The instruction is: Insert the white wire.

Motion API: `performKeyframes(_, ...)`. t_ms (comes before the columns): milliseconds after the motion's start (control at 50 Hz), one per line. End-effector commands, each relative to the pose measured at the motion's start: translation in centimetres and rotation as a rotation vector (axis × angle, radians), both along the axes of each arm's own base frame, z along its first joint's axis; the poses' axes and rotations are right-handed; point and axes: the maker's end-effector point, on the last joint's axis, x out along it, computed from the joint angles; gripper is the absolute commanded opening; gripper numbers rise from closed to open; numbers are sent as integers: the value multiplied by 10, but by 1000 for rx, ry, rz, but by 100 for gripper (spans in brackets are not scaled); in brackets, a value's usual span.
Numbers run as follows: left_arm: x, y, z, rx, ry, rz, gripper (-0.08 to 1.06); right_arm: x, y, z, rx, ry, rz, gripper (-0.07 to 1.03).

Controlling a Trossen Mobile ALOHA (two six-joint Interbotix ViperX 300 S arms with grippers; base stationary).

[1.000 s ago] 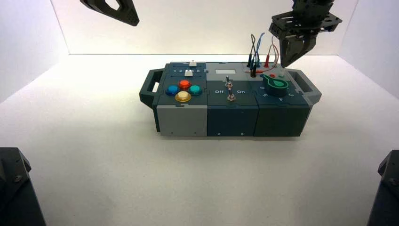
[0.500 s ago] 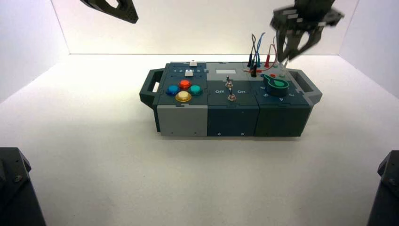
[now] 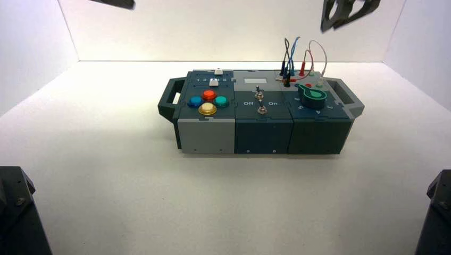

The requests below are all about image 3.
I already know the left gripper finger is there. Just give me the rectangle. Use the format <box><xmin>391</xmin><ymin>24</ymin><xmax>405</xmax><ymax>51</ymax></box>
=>
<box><xmin>88</xmin><ymin>0</ymin><xmax>136</xmax><ymax>10</ymax></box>

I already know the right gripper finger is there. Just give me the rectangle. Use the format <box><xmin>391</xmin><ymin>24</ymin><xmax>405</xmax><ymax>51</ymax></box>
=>
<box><xmin>320</xmin><ymin>0</ymin><xmax>348</xmax><ymax>33</ymax></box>
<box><xmin>332</xmin><ymin>0</ymin><xmax>381</xmax><ymax>30</ymax></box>

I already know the white jumper wire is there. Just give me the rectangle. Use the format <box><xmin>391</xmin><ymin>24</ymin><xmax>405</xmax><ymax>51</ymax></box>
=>
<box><xmin>308</xmin><ymin>39</ymin><xmax>328</xmax><ymax>88</ymax></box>

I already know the green rotary dial knob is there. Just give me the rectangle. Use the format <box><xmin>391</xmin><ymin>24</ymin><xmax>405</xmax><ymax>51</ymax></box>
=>
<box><xmin>295</xmin><ymin>83</ymin><xmax>328</xmax><ymax>110</ymax></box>

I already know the dark modular task board box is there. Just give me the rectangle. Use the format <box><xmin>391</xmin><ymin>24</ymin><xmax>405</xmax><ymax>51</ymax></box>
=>
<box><xmin>157</xmin><ymin>69</ymin><xmax>365</xmax><ymax>156</ymax></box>

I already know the yellow round push button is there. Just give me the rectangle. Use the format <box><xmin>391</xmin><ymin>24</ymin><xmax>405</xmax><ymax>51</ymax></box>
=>
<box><xmin>198</xmin><ymin>102</ymin><xmax>218</xmax><ymax>116</ymax></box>

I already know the red jumper wire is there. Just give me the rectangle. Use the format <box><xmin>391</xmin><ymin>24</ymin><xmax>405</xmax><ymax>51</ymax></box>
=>
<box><xmin>276</xmin><ymin>49</ymin><xmax>315</xmax><ymax>84</ymax></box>

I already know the blue jumper wire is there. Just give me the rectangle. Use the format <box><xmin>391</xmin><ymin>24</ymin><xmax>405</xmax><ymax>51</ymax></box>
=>
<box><xmin>282</xmin><ymin>36</ymin><xmax>301</xmax><ymax>79</ymax></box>

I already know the black jumper wire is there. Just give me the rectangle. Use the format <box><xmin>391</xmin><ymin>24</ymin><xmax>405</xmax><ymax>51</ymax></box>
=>
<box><xmin>279</xmin><ymin>38</ymin><xmax>293</xmax><ymax>88</ymax></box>

